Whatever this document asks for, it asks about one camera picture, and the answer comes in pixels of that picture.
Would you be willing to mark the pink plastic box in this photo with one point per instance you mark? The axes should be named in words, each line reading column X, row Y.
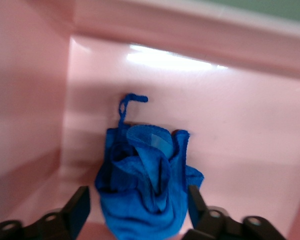
column 240, row 112

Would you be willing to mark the blue cloth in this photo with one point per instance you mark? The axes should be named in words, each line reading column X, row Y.
column 145, row 190

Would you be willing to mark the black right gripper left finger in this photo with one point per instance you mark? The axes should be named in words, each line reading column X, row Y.
column 65, row 220

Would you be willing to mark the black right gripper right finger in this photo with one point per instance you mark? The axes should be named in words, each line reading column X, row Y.
column 215, row 225

